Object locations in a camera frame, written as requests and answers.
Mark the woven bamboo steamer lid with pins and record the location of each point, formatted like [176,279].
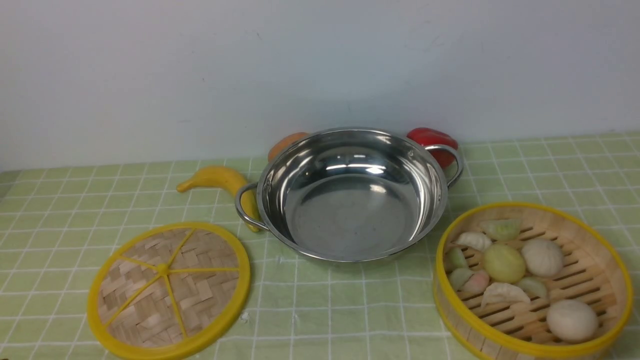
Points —
[170,292]

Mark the bamboo steamer basket yellow rim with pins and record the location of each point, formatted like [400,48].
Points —
[592,273]

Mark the stainless steel pot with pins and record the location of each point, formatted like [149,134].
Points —
[351,195]

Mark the orange fruit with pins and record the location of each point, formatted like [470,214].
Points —
[284,143]

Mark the yellow banana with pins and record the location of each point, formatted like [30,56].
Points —
[227,179]

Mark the red bell pepper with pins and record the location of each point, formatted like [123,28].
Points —
[426,136]

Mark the pale green dumpling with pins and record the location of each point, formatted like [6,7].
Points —
[459,277]
[535,286]
[454,259]

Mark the pink dumpling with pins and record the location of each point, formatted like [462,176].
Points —
[477,283]

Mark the yellow-green round bun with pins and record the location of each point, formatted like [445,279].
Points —
[503,263]

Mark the white crescent dumpling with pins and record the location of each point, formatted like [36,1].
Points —
[500,292]

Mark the white round bun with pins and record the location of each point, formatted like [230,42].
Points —
[572,321]
[543,257]

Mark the green checkered tablecloth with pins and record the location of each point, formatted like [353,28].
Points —
[59,225]

